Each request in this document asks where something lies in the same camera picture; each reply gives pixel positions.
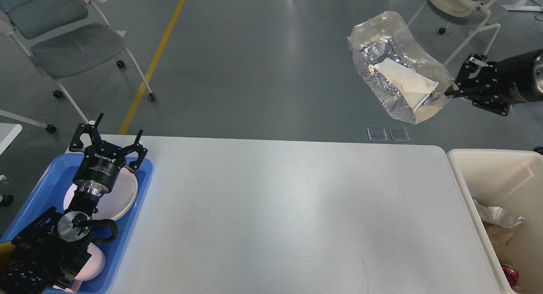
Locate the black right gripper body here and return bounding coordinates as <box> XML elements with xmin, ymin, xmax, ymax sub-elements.
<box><xmin>494</xmin><ymin>49</ymin><xmax>543</xmax><ymax>105</ymax></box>

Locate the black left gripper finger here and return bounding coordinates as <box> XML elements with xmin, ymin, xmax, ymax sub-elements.
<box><xmin>112</xmin><ymin>130</ymin><xmax>148</xmax><ymax>174</ymax></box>
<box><xmin>70</xmin><ymin>113</ymin><xmax>111</xmax><ymax>157</ymax></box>

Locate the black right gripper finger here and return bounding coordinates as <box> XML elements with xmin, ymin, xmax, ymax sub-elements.
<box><xmin>472</xmin><ymin>98</ymin><xmax>511</xmax><ymax>117</ymax></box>
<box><xmin>445</xmin><ymin>53</ymin><xmax>499</xmax><ymax>95</ymax></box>

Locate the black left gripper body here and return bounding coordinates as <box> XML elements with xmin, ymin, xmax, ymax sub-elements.
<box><xmin>73</xmin><ymin>153</ymin><xmax>126</xmax><ymax>196</ymax></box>

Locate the white paper cup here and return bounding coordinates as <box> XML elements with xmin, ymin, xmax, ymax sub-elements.
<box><xmin>375</xmin><ymin>58</ymin><xmax>439</xmax><ymax>110</ymax></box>

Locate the foil tray front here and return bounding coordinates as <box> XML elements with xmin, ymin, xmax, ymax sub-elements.
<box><xmin>347</xmin><ymin>11</ymin><xmax>453</xmax><ymax>124</ymax></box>

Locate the foil container back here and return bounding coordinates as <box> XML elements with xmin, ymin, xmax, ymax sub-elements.
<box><xmin>473</xmin><ymin>199</ymin><xmax>526</xmax><ymax>228</ymax></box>

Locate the crushed red soda can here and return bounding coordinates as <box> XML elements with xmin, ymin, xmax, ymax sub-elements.
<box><xmin>501</xmin><ymin>264</ymin><xmax>520</xmax><ymax>288</ymax></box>

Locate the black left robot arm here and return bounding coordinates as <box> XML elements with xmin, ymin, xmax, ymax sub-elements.
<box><xmin>1</xmin><ymin>113</ymin><xmax>148</xmax><ymax>294</ymax></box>

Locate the white chair base leg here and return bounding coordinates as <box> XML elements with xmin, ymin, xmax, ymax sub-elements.
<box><xmin>0</xmin><ymin>110</ymin><xmax>57</xmax><ymax>133</ymax></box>

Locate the pink ceramic plate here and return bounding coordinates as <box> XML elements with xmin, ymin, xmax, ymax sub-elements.
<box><xmin>62</xmin><ymin>167</ymin><xmax>138</xmax><ymax>221</ymax></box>

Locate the blue plastic tray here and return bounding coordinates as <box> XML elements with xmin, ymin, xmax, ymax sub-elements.
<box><xmin>1</xmin><ymin>154</ymin><xmax>154</xmax><ymax>294</ymax></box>

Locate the white office chair right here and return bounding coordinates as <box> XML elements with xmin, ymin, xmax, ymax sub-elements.
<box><xmin>407</xmin><ymin>0</ymin><xmax>507</xmax><ymax>66</ymax></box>

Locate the white office chair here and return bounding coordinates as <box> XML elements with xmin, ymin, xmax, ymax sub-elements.
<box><xmin>407</xmin><ymin>0</ymin><xmax>507</xmax><ymax>66</ymax></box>
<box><xmin>0</xmin><ymin>0</ymin><xmax>157</xmax><ymax>122</ymax></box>

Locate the white side table corner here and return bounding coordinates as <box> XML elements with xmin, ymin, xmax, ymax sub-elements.
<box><xmin>0</xmin><ymin>123</ymin><xmax>22</xmax><ymax>154</ymax></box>

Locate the beige plastic bin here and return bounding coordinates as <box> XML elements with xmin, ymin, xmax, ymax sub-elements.
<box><xmin>447</xmin><ymin>149</ymin><xmax>543</xmax><ymax>294</ymax></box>

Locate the pink ribbed mug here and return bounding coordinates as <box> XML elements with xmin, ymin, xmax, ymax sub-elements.
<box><xmin>53</xmin><ymin>243</ymin><xmax>106</xmax><ymax>294</ymax></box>

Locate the clear floor plate right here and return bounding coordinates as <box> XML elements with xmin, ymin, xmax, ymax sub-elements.
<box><xmin>388</xmin><ymin>127</ymin><xmax>410</xmax><ymax>142</ymax></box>

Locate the clear floor plate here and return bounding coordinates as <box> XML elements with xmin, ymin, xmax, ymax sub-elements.
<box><xmin>367</xmin><ymin>127</ymin><xmax>388</xmax><ymax>143</ymax></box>
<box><xmin>388</xmin><ymin>127</ymin><xmax>410</xmax><ymax>142</ymax></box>

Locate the white office chair left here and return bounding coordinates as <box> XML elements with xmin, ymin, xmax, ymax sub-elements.
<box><xmin>0</xmin><ymin>0</ymin><xmax>157</xmax><ymax>122</ymax></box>

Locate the clear floor plate left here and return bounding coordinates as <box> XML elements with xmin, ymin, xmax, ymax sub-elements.
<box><xmin>367</xmin><ymin>127</ymin><xmax>388</xmax><ymax>143</ymax></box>

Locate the teal mug yellow inside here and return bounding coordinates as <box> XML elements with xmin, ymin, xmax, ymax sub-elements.
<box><xmin>0</xmin><ymin>241</ymin><xmax>15</xmax><ymax>274</ymax></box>

